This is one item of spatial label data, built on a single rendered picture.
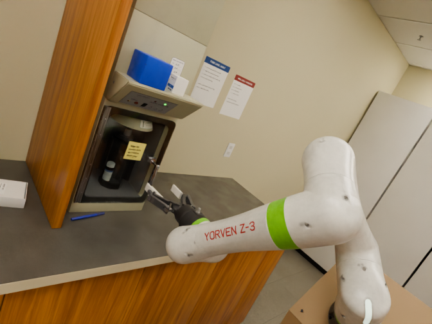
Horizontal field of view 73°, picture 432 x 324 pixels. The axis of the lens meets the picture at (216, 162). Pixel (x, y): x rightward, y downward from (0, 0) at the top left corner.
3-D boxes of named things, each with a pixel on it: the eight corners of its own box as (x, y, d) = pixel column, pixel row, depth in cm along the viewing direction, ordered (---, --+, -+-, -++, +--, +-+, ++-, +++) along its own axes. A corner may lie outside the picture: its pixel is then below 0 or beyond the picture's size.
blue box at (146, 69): (126, 74, 98) (134, 47, 96) (151, 82, 106) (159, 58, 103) (138, 83, 92) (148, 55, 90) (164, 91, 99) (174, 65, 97)
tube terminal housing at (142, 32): (52, 179, 128) (105, -2, 107) (120, 182, 151) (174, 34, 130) (68, 212, 112) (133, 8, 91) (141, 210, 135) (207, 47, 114)
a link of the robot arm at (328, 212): (367, 200, 65) (346, 164, 59) (376, 251, 56) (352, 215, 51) (292, 216, 75) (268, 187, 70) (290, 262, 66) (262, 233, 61)
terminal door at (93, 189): (74, 202, 111) (106, 104, 100) (144, 202, 132) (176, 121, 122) (74, 203, 110) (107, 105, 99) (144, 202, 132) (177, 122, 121)
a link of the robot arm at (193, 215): (182, 242, 98) (201, 240, 105) (195, 214, 95) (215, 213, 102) (172, 231, 102) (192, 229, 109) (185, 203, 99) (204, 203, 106)
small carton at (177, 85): (166, 88, 108) (171, 72, 106) (177, 92, 111) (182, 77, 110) (171, 92, 104) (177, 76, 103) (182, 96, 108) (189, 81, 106)
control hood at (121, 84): (105, 98, 99) (114, 69, 96) (179, 117, 122) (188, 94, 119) (117, 110, 91) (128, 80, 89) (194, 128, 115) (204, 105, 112)
